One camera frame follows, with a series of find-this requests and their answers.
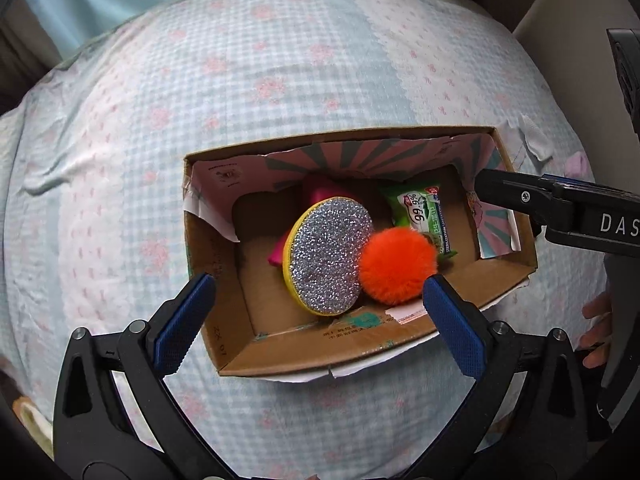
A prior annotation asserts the orange fluffy pompom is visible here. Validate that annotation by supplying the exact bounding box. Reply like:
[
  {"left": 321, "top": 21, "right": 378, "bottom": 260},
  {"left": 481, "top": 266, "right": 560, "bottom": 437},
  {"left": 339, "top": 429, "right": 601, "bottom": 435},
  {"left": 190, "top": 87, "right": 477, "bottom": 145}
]
[{"left": 358, "top": 226, "right": 438, "bottom": 306}]

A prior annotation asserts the pastel checked floral bedspread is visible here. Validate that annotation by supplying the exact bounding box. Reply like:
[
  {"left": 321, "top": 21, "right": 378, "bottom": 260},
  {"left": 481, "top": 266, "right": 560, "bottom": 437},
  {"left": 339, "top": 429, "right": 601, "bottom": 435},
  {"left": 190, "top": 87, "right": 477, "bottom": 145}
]
[{"left": 1, "top": 0, "right": 605, "bottom": 479}]

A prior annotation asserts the magenta leather zip pouch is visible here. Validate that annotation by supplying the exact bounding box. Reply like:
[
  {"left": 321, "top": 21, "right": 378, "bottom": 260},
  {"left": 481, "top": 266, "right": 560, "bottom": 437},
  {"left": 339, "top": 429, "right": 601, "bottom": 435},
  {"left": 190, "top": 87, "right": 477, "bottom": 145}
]
[{"left": 267, "top": 174, "right": 390, "bottom": 274}]

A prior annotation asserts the silver glitter round pad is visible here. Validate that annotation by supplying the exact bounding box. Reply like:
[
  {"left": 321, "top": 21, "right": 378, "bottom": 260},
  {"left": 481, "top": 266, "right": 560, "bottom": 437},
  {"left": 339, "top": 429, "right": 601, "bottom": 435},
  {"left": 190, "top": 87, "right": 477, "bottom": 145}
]
[{"left": 282, "top": 196, "right": 373, "bottom": 316}]

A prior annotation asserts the person's hand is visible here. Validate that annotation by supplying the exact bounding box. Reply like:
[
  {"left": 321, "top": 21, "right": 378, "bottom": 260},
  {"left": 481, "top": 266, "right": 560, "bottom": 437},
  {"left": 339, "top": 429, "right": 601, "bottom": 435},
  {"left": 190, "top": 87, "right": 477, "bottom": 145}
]
[{"left": 579, "top": 290, "right": 613, "bottom": 368}]

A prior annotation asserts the brown cardboard box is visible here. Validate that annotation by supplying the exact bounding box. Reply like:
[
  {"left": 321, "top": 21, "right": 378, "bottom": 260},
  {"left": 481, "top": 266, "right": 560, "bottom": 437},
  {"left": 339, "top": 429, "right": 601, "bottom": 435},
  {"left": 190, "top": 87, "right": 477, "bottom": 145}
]
[{"left": 183, "top": 126, "right": 537, "bottom": 380}]

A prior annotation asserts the green wet wipes pack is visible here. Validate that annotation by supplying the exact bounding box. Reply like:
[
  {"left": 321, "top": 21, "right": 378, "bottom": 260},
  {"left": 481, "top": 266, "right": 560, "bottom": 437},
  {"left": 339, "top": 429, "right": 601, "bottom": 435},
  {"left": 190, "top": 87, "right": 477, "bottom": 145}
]
[{"left": 383, "top": 182, "right": 457, "bottom": 260}]

